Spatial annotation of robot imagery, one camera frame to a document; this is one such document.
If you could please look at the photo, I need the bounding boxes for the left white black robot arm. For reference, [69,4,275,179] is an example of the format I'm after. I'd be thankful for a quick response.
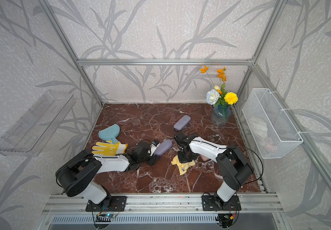
[55,140,159,204]

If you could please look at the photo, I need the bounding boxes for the white items in basket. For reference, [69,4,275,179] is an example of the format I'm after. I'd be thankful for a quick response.
[247,116,268,139]

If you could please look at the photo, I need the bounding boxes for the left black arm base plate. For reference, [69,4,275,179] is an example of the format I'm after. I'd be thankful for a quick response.
[86,196,127,212]

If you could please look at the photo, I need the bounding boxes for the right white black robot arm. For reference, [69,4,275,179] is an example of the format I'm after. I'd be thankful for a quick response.
[175,132,254,203]

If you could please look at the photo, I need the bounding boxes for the pink eyeglass case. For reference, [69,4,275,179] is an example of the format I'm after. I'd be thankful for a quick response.
[200,155,210,162]

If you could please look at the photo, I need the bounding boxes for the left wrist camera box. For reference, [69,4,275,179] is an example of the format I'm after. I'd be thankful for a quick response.
[151,140,160,151]

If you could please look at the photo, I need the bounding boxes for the yellow white work glove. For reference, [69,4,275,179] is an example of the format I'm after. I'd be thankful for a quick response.
[92,141,128,156]

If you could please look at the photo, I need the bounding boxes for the aluminium front rail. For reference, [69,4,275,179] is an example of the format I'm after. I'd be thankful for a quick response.
[42,193,284,215]

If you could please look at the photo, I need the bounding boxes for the clear acrylic wall shelf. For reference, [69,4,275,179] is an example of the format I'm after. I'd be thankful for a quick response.
[0,90,75,157]

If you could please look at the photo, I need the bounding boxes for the glass flower vase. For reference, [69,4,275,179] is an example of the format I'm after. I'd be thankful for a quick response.
[211,104,231,126]

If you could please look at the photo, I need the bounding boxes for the artificial flower bouquet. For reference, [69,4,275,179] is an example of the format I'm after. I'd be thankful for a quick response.
[206,67,238,107]

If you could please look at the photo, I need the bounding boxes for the white wire mesh basket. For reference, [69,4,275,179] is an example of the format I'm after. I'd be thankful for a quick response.
[242,88,303,159]

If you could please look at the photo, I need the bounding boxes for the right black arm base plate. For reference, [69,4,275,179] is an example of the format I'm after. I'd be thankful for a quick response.
[201,193,241,211]

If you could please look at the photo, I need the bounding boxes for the yellow microfiber cloth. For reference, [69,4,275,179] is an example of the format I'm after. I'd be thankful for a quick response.
[171,155,195,175]

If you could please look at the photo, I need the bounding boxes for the blue-grey fabric eyeglass case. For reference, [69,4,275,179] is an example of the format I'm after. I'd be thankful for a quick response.
[154,140,173,156]

